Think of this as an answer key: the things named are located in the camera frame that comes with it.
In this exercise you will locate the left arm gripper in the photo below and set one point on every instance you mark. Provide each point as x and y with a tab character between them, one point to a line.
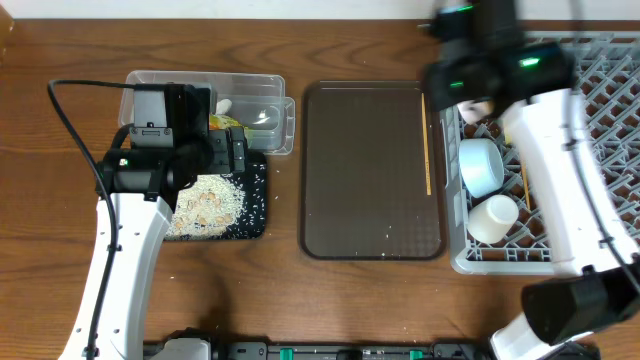
238	150

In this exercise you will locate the white tissue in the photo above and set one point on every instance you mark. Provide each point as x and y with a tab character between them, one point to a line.
223	106

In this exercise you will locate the rice food waste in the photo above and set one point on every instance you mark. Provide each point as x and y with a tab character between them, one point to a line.
210	207

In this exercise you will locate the pink bowl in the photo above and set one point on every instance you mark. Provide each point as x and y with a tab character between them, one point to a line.
474	111

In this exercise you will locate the light blue bowl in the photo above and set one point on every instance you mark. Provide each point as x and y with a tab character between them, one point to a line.
481	166

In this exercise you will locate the white green cup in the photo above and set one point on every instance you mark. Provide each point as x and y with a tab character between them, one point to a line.
490	221

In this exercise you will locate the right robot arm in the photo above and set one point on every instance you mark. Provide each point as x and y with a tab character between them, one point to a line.
535	96

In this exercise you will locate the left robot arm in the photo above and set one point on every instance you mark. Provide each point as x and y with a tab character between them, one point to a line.
163	151

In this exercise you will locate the black waste tray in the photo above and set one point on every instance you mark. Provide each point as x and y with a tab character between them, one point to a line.
252	210

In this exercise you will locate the grey dishwasher rack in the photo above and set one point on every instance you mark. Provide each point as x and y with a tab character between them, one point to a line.
608	70

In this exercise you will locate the clear plastic bin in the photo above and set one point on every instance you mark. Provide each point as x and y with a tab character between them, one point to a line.
258	102

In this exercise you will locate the dark brown serving tray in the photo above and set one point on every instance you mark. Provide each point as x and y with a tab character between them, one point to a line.
363	191

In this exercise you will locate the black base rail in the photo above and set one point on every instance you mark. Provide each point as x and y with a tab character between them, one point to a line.
192	343

